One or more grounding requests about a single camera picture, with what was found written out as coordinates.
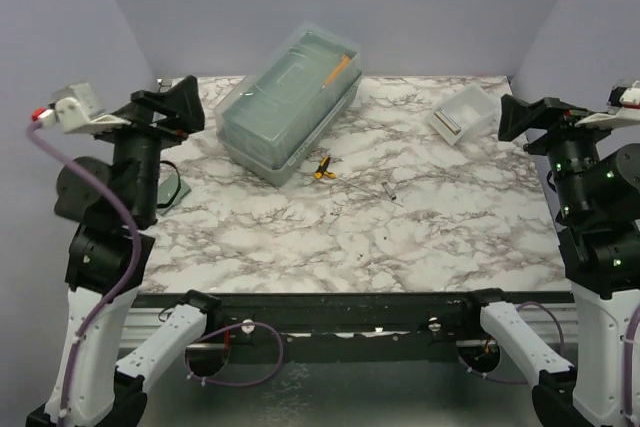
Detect black front mounting rail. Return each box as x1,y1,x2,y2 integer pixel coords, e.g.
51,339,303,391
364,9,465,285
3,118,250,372
187,293,488,369

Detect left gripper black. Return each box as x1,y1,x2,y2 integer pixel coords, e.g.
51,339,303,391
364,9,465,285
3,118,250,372
91,73,205,221

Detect yellow black small screwdriver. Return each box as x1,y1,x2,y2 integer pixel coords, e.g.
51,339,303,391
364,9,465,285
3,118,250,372
314,156,336,180

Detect orange tool inside box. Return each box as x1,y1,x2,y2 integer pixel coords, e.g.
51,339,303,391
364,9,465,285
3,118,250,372
322,54,351,88

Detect white card tray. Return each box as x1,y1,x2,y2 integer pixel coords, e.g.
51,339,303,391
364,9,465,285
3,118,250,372
427,84,499,146

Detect small metal clip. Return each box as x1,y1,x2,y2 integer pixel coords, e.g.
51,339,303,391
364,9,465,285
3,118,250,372
381,182,397,201

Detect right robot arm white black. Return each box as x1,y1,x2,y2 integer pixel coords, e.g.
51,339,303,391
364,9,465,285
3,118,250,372
459,87,639,426

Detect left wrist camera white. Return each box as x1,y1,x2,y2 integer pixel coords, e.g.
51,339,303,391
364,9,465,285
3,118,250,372
31,82,131,135

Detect clear plastic storage box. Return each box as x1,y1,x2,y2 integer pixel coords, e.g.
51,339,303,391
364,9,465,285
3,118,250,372
214,23,362,187

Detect stack of cards in tray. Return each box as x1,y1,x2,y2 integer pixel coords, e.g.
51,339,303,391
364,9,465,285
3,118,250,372
434,109,462,137

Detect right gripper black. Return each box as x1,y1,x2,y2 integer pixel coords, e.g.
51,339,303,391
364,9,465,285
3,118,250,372
497,90,629,216

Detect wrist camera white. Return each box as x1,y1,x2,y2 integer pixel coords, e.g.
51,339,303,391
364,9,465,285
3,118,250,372
576,80,639,130
31,82,131,135

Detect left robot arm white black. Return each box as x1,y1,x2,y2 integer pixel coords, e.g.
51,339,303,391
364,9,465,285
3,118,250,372
26,76,223,426

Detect green leather card holder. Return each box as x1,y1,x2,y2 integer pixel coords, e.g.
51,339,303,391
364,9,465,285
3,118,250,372
156,160,191,215

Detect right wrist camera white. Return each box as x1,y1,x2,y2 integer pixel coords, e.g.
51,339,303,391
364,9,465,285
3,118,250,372
576,80,639,130

